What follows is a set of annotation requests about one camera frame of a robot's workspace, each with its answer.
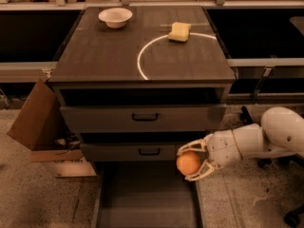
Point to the middle grey drawer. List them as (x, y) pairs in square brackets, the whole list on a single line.
[(129, 152)]

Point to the open cardboard box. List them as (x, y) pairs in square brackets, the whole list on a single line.
[(41, 128)]

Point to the grey drawer cabinet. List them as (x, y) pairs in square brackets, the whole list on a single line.
[(138, 65)]

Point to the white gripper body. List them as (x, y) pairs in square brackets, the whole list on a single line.
[(222, 150)]

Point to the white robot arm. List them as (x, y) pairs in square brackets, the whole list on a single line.
[(279, 134)]

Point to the black rolling stand base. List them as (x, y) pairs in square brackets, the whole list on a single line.
[(284, 161)]

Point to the black office chair base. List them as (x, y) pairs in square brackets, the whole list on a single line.
[(292, 218)]

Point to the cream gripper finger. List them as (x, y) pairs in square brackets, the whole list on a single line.
[(206, 169), (195, 146)]

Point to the orange fruit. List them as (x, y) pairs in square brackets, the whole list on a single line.
[(188, 163)]

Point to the bottom grey open drawer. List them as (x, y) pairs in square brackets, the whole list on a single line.
[(145, 194)]

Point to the top grey drawer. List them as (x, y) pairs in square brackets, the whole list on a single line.
[(123, 119)]

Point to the white ceramic bowl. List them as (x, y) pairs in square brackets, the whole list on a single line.
[(115, 18)]

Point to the yellow sponge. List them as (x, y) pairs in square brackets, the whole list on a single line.
[(179, 32)]

